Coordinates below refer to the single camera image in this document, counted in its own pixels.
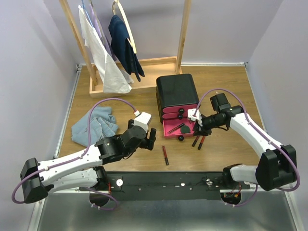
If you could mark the bright red lip gloss tube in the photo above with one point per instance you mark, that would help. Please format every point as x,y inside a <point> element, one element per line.
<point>201,143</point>

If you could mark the navy blue garment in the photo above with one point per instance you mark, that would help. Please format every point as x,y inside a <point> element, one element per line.
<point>122,48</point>

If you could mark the pink bottom drawer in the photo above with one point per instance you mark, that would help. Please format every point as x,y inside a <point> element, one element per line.
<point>168,124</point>

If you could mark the blue hanger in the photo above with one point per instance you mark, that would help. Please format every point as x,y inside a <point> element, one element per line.
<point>86,13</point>

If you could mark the thin red lip liner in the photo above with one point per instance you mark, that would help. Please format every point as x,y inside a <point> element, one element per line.
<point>176,128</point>

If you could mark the dark red lip gloss tube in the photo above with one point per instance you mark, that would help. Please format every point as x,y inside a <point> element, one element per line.
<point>195,140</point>

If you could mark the blue denim jeans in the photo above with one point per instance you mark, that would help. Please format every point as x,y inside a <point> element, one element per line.
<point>102,124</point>

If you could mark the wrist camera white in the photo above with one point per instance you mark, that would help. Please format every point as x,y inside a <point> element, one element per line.
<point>194,115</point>
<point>143,120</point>

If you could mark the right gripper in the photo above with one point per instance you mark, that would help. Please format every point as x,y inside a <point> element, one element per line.
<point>201,130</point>

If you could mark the grey hanger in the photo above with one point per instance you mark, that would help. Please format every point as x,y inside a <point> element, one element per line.
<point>97,24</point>

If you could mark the black drawer organizer box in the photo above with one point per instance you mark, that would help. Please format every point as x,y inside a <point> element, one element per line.
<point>175,95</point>

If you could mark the wooden clothes rack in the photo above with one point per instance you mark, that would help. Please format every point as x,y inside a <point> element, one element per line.
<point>153,68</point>

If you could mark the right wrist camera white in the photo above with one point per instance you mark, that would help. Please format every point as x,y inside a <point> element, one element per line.
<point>194,115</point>

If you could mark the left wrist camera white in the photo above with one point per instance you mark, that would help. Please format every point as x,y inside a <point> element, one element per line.
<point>143,120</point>

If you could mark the aluminium frame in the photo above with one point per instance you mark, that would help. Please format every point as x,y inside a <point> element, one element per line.
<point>267,212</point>

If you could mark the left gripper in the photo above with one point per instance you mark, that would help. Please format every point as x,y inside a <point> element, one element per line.
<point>148,140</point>

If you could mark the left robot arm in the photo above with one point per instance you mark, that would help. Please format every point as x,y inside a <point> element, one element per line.
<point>39,179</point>

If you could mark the red lip gloss tube front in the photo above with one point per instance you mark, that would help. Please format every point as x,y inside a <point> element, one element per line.
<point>165,155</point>

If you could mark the green round compact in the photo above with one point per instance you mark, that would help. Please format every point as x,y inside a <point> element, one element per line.
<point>185,129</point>

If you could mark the white shirt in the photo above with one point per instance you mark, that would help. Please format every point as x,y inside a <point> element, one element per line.
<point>114,80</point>

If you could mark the purple shirt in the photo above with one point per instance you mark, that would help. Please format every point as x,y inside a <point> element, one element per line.
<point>108,45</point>

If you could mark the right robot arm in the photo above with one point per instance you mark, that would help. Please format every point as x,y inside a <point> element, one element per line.
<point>277,167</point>

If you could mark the cream hanger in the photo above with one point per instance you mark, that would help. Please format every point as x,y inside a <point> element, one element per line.
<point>117,4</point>

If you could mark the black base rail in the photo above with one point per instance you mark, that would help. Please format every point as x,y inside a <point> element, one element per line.
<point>158,186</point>

